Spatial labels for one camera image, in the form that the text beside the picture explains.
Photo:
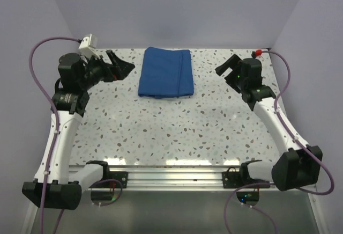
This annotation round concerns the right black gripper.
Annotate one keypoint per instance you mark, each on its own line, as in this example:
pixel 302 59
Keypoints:
pixel 231 63

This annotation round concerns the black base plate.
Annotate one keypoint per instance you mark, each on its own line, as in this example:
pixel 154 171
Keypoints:
pixel 114 180
pixel 231 178

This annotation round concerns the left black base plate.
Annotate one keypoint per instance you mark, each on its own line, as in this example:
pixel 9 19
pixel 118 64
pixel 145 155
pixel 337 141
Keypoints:
pixel 114 180

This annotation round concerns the blue surgical cloth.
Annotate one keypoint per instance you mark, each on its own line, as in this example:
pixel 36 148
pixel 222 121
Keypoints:
pixel 166 74

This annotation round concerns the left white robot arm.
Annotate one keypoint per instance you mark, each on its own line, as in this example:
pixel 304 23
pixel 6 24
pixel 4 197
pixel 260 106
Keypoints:
pixel 52 186

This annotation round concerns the red cable connector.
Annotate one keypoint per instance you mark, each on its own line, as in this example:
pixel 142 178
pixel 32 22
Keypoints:
pixel 256 53

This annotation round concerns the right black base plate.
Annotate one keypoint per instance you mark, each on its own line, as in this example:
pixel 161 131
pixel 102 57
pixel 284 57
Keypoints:
pixel 231 178

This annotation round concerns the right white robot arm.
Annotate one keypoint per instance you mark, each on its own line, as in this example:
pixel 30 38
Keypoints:
pixel 298 165

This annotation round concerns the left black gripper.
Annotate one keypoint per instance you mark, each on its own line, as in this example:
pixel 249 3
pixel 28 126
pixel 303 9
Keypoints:
pixel 110 70

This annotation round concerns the aluminium mounting rail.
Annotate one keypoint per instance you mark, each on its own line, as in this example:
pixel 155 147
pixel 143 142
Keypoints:
pixel 174 178

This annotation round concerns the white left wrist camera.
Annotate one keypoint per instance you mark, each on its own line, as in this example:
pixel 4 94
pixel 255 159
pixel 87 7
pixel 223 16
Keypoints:
pixel 88 44

